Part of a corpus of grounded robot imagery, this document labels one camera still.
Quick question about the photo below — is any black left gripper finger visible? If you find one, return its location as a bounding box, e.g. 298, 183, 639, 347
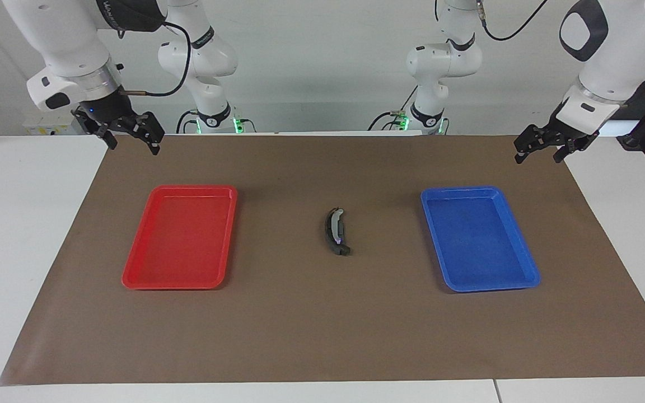
514, 126, 543, 165
553, 138, 587, 164

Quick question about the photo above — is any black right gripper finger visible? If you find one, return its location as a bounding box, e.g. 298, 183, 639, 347
94, 123, 119, 151
135, 112, 166, 156

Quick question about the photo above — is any blue plastic tray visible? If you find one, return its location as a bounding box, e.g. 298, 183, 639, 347
420, 186, 541, 293

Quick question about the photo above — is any red plastic tray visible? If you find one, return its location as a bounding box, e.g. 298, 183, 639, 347
121, 185, 238, 290

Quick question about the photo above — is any brown table mat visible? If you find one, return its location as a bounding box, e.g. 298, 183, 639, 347
0, 133, 645, 387

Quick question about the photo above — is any black base cable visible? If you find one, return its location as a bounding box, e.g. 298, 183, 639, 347
176, 109, 200, 134
368, 88, 417, 133

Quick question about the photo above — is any white wall socket box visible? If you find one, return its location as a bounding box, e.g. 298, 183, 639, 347
23, 112, 83, 135

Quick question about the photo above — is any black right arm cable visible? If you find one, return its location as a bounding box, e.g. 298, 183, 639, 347
114, 20, 192, 97

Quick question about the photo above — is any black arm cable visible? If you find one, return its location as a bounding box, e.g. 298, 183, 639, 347
478, 0, 550, 42
114, 20, 192, 97

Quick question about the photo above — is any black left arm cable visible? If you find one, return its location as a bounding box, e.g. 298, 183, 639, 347
478, 0, 550, 42

